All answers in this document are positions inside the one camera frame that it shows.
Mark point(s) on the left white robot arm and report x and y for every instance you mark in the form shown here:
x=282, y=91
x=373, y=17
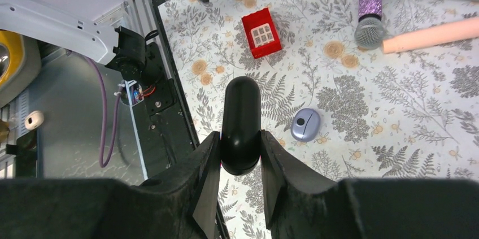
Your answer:
x=119, y=48

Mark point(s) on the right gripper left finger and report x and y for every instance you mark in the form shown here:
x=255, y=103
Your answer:
x=179, y=202

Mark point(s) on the purple glitter microphone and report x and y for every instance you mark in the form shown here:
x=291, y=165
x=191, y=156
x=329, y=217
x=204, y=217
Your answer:
x=370, y=32

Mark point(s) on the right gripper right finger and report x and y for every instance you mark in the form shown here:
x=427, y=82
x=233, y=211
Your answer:
x=301, y=203

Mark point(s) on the red lego brick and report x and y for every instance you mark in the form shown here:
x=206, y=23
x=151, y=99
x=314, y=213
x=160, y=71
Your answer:
x=261, y=33

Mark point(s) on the floral patterned mat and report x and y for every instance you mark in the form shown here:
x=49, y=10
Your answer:
x=412, y=114

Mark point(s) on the black earbud charging case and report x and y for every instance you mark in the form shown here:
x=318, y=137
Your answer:
x=240, y=134

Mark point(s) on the pink toy microphone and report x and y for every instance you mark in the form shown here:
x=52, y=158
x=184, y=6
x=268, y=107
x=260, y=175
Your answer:
x=428, y=37

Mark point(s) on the lilac oval earbud case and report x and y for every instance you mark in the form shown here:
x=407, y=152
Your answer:
x=305, y=125

